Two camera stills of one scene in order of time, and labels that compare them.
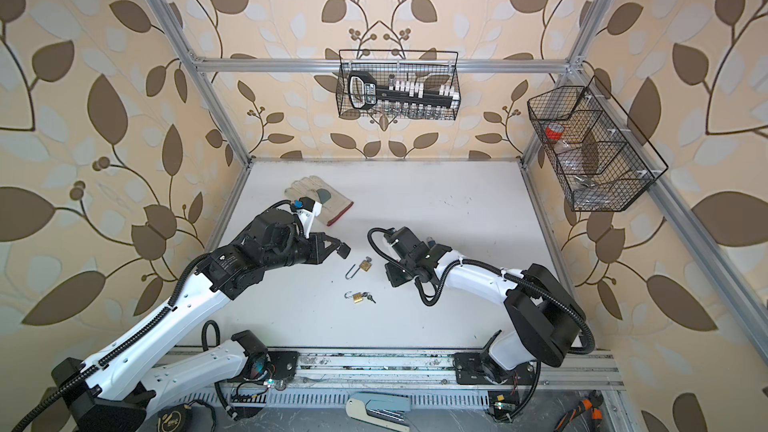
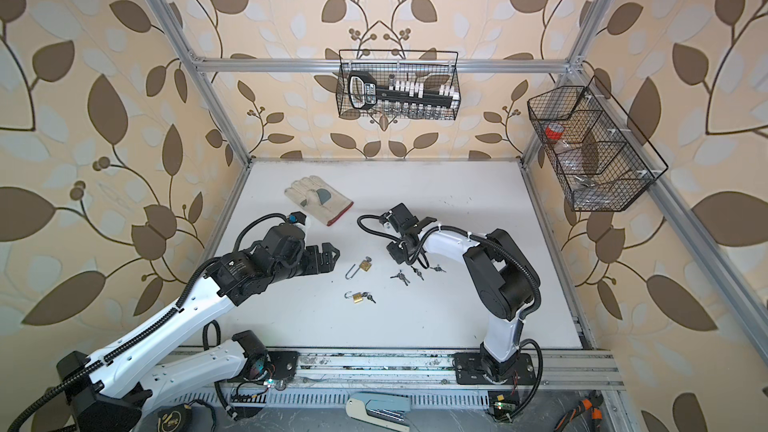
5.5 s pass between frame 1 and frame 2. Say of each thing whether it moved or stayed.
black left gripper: moved
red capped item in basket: stayed
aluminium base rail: stayed
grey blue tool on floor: stayed
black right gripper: moved
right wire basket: stayed
